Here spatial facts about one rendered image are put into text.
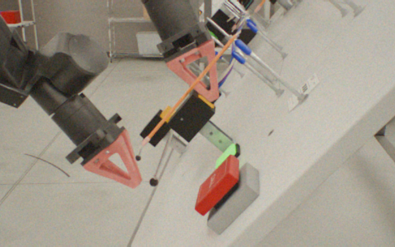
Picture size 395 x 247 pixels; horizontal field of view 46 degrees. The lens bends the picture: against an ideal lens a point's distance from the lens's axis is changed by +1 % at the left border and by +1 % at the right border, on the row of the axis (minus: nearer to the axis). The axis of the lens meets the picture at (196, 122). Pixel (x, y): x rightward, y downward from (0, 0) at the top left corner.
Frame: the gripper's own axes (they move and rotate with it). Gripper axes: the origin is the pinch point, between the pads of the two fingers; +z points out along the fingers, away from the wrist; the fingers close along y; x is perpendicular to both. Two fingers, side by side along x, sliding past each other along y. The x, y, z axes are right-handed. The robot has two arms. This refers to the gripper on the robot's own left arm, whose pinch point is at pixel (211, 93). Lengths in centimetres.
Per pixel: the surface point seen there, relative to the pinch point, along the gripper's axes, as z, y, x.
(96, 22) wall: -103, 744, 173
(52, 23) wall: -135, 740, 241
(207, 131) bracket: 4.4, -0.9, 2.9
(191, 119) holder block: 1.7, -2.1, 3.9
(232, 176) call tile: 4.5, -23.8, 0.0
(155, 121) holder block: 4.1, 32.3, 15.7
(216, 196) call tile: 5.7, -23.6, 2.2
